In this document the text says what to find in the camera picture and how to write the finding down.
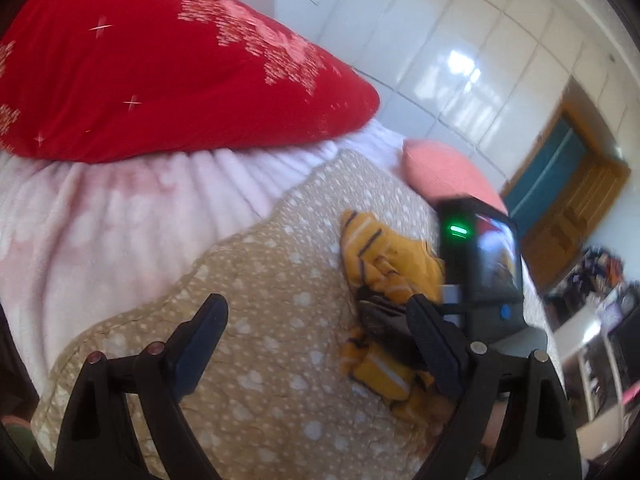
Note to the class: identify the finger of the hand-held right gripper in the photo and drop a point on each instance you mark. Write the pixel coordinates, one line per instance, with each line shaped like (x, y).
(385, 317)

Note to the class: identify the teal curtain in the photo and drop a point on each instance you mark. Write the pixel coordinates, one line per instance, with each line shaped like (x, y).
(545, 170)

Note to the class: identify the wooden door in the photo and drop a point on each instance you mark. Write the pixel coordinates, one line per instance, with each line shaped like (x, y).
(575, 210)

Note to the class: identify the white wardrobe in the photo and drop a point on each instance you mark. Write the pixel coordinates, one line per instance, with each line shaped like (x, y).
(465, 45)

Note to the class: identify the yellow striped sweater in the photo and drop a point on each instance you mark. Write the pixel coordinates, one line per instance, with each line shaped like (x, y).
(385, 260)

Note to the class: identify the beige dotted blanket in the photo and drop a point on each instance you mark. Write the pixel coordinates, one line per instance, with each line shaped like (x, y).
(280, 320)

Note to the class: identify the pink pillow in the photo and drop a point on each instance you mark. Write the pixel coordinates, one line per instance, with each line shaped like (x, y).
(445, 170)

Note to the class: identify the white cabinet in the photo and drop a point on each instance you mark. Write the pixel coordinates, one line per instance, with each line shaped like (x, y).
(590, 345)

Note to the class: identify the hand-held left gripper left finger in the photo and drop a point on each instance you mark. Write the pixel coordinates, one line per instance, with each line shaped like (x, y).
(195, 355)

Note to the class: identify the red floral pillow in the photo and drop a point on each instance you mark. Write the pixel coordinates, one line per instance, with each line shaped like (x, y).
(150, 70)

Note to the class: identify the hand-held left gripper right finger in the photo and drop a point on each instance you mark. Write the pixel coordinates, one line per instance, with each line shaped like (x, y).
(440, 355)

